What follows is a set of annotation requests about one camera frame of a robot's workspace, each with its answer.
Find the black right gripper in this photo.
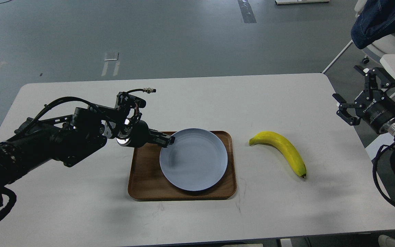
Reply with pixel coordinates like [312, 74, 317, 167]
[332, 65, 395, 135]

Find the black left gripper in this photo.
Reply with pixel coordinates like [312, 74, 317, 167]
[116, 120, 175, 148]

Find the blue round plate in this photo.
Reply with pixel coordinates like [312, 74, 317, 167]
[159, 128, 228, 192]

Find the yellow banana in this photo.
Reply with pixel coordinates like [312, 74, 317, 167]
[248, 131, 307, 179]

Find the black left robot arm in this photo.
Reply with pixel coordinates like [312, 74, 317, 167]
[0, 90, 175, 208]

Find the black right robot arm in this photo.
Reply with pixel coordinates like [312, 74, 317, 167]
[332, 65, 395, 144]

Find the brown wooden tray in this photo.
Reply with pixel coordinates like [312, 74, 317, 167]
[128, 131, 237, 201]

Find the white office chair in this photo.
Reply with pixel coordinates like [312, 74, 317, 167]
[322, 0, 395, 74]

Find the blue denim jacket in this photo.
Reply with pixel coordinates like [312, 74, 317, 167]
[350, 0, 395, 49]

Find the white shoe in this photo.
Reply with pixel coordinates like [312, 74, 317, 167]
[378, 235, 395, 247]

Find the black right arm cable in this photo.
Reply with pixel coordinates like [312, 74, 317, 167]
[372, 142, 395, 216]

